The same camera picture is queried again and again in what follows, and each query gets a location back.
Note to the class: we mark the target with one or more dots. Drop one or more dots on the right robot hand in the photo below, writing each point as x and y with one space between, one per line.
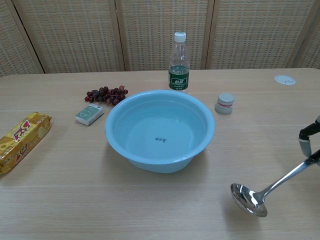
311 130

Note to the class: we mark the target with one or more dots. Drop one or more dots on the clear water bottle green label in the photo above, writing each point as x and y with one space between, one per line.
178 75

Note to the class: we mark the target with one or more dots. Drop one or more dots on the light blue plastic basin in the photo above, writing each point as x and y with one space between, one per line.
160 132

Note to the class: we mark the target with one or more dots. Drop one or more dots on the small white jar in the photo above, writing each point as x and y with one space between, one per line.
225 103

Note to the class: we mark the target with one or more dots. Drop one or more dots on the woven folding screen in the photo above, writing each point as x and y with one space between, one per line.
150 32

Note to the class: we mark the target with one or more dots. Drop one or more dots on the bunch of red grapes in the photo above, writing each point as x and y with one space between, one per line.
106 95

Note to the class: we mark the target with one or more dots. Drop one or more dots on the small green card box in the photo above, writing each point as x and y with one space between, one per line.
89 114

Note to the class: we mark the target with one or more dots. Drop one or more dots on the gold biscuit package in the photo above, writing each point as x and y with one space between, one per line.
22 141

